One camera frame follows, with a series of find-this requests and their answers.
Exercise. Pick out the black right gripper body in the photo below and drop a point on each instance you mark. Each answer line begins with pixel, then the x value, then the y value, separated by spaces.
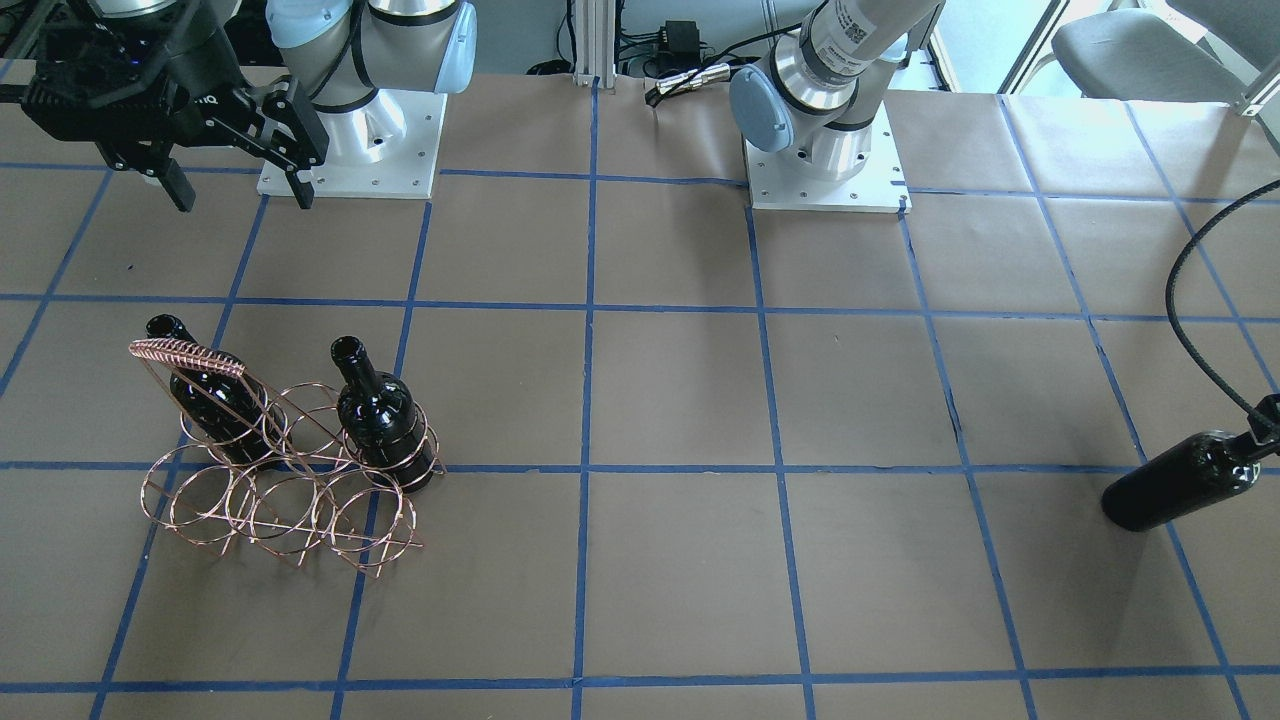
pixel 203 72

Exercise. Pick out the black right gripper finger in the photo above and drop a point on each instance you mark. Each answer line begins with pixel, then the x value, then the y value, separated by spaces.
pixel 285 130
pixel 174 181

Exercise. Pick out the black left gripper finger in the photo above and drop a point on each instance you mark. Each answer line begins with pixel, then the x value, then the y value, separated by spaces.
pixel 1263 419

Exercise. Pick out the dark wine bottle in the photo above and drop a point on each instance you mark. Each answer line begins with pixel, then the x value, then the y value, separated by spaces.
pixel 1203 469
pixel 381 420

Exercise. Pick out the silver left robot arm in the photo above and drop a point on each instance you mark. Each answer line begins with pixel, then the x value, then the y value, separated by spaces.
pixel 820 71

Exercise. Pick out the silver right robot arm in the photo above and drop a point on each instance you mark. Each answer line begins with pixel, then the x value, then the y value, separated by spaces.
pixel 344 52

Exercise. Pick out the dark wine bottle in basket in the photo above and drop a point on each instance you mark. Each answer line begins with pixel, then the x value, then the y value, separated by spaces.
pixel 381 420

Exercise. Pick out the grey office chair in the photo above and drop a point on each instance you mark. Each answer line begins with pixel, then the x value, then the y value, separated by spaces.
pixel 1134 54

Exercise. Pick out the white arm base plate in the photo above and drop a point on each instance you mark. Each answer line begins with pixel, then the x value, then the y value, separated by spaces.
pixel 831 171
pixel 386 150

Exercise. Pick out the copper wire wine basket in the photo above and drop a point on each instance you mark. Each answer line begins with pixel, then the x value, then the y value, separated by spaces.
pixel 318 497

